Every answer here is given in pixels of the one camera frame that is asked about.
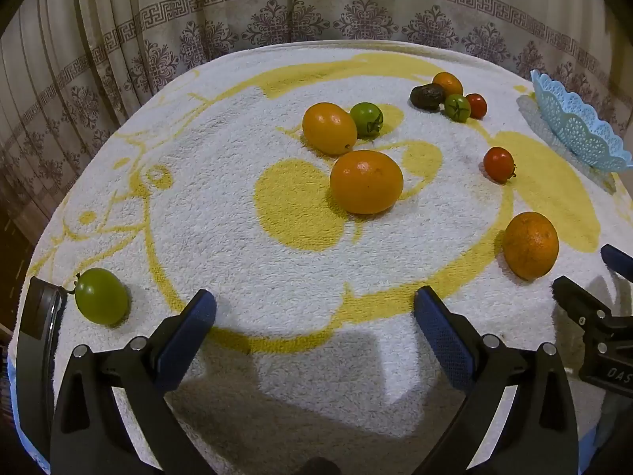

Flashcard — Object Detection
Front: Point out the dark avocado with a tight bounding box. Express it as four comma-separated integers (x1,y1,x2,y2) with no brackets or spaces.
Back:
410,84,447,111

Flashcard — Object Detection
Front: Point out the dark curved object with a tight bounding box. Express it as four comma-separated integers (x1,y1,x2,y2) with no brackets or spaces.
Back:
16,277,67,439

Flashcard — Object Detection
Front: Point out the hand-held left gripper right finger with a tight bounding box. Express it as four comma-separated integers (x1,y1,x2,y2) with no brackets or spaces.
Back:
414,285,579,475

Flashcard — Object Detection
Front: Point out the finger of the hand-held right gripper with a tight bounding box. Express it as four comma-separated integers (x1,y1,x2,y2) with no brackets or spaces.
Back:
552,275,615,331
600,244,633,279

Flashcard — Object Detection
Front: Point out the yellowish smooth orange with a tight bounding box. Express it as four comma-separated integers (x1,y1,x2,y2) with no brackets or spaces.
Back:
302,102,358,156

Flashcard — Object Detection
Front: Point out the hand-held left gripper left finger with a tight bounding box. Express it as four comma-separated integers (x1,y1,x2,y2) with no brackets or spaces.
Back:
49,288,218,475

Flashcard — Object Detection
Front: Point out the light blue lace plastic basket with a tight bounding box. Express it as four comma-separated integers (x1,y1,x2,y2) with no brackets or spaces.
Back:
530,69,633,175

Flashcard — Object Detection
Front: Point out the white and yellow printed towel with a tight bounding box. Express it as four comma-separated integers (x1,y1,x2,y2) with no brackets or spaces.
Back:
10,40,633,475

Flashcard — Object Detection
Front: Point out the small orange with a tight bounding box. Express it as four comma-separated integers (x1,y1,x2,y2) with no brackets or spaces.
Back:
432,72,464,97

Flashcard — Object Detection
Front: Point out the rough-skinned orange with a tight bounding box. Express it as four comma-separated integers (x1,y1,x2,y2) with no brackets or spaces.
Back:
504,212,560,280

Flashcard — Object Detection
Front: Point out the beige patterned curtain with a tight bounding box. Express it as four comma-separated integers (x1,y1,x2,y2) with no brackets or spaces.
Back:
0,0,633,278

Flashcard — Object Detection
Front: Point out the smooth oval green tomato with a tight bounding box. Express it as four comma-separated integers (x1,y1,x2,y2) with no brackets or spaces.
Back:
74,267,131,326

